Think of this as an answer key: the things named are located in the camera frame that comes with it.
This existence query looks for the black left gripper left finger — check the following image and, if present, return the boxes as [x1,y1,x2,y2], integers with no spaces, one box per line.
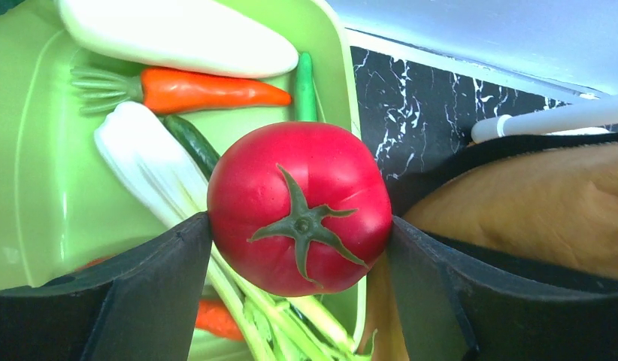
[0,213,212,360]

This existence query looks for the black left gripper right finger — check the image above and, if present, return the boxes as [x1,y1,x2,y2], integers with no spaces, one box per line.
[388,217,618,360]

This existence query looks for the red tomato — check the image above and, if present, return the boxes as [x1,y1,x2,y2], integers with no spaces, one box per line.
[208,122,392,296]

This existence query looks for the brown paper bag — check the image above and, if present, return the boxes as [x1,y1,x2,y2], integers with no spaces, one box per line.
[363,133,618,360]

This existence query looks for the red chili pepper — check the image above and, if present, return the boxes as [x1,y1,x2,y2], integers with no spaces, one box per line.
[195,299,244,341]

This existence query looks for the green vegetable tray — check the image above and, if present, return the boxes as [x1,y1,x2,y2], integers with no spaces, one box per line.
[0,0,370,361]

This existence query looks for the green white leek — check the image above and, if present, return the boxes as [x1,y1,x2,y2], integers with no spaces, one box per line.
[94,102,374,360]

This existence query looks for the green cucumber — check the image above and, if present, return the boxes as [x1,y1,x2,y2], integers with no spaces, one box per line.
[162,114,220,181]

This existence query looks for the orange carrot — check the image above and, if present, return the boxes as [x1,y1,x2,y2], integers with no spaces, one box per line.
[70,67,292,115]

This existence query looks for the green bean pod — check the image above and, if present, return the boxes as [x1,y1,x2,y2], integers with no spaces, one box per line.
[293,52,318,121]

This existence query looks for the white radish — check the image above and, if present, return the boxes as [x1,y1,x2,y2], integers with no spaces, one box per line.
[56,1,298,78]

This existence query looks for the white pipe frame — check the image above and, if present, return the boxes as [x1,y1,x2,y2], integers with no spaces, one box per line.
[471,95,618,144]

